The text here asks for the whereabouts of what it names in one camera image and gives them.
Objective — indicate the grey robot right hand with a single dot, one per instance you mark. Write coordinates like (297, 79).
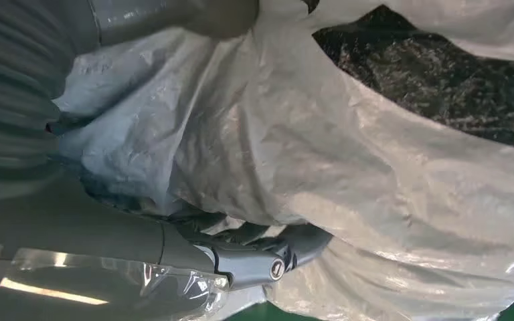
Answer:
(84, 230)

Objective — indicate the green conveyor belt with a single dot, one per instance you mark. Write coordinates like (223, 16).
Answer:
(279, 313)

